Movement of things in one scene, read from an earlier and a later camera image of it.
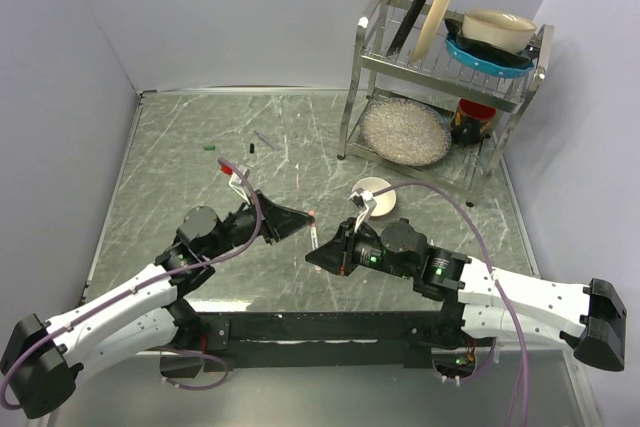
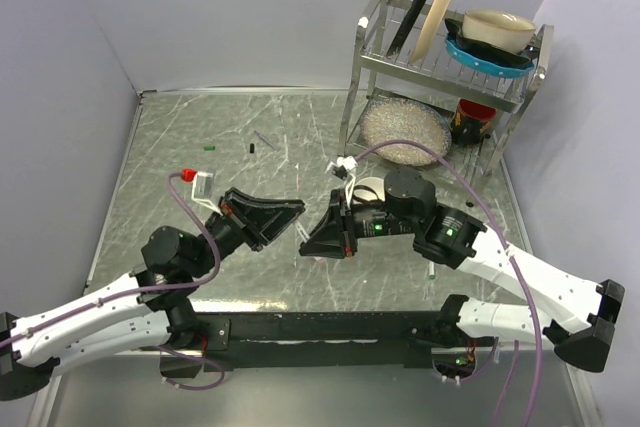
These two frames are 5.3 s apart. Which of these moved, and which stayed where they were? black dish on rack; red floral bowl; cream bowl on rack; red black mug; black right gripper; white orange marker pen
Moved: black right gripper; white orange marker pen
Stayed: red floral bowl; black dish on rack; red black mug; cream bowl on rack
